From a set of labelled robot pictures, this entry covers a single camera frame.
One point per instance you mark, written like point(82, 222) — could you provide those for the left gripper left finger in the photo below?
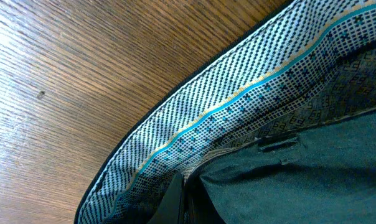
point(171, 208)

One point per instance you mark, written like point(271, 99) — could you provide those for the black shorts patterned waistband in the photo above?
point(307, 63)

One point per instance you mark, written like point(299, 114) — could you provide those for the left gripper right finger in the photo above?
point(199, 205)

